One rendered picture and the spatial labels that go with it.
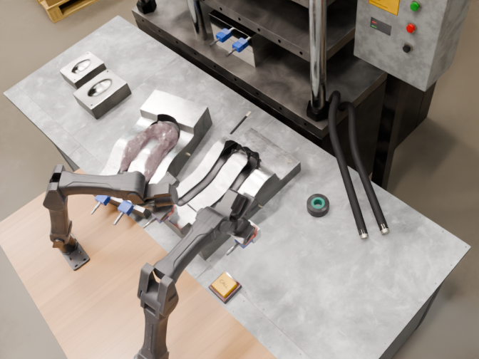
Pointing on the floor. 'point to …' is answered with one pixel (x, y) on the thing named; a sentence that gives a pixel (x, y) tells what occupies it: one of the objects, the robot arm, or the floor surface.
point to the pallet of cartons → (63, 8)
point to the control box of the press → (405, 56)
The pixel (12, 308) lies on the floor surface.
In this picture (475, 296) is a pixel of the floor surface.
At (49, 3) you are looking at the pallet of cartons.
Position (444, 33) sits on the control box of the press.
